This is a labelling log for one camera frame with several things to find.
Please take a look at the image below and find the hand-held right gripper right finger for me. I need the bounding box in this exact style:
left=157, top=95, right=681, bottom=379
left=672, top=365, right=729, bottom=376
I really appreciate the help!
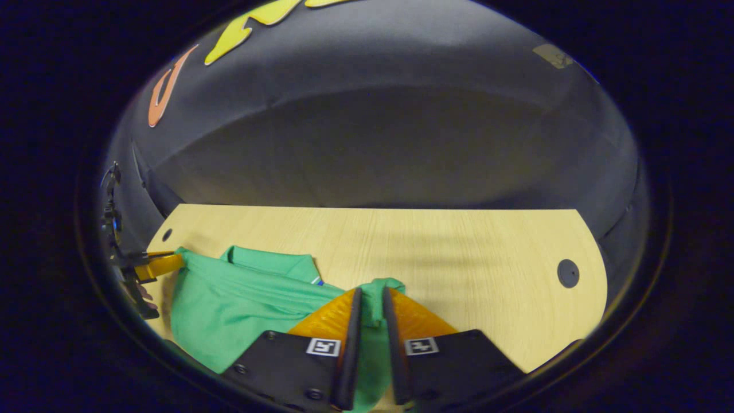
left=382, top=287, right=526, bottom=406

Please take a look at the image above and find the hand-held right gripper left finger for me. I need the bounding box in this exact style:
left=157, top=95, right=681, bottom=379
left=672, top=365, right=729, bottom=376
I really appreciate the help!
left=221, top=287, right=364, bottom=412

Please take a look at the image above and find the green T-shirt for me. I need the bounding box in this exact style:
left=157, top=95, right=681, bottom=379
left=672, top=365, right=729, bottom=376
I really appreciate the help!
left=170, top=246, right=415, bottom=413

